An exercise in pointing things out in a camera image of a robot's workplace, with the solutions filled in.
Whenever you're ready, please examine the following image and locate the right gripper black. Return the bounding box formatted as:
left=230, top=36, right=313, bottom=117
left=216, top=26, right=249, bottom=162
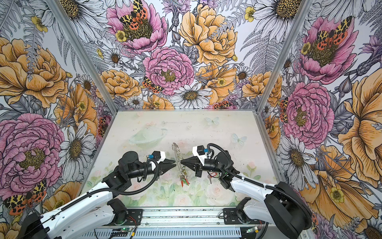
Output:
left=180, top=155, right=224, bottom=178

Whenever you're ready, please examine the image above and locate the metal key organizer plate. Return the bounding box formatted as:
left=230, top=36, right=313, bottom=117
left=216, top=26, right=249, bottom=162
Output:
left=172, top=142, right=188, bottom=182

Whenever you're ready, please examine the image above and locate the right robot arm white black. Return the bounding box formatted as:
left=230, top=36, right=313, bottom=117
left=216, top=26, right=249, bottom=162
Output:
left=181, top=149, right=312, bottom=239

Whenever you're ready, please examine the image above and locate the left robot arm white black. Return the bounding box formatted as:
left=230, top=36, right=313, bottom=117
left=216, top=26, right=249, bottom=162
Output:
left=18, top=151, right=176, bottom=239

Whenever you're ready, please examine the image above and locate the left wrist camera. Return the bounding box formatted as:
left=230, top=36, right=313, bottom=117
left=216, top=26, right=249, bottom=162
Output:
left=147, top=151, right=166, bottom=163

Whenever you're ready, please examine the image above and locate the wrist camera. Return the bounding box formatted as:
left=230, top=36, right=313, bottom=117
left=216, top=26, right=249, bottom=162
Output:
left=192, top=145, right=209, bottom=158
left=147, top=151, right=166, bottom=163

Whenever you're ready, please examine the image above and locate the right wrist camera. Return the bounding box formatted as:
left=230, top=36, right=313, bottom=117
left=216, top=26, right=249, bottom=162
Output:
left=192, top=145, right=209, bottom=158

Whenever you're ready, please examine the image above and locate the aluminium front rail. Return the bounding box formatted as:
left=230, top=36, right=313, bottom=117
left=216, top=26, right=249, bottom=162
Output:
left=55, top=206, right=308, bottom=229

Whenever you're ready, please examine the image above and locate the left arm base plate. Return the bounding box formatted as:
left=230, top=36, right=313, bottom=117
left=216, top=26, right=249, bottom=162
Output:
left=109, top=209, right=143, bottom=226

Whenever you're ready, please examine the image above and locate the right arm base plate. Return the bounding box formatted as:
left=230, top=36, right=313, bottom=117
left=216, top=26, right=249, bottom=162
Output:
left=223, top=208, right=251, bottom=225

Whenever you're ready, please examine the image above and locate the white vented cable duct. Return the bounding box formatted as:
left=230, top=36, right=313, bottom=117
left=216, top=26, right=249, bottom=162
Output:
left=79, top=227, right=242, bottom=239

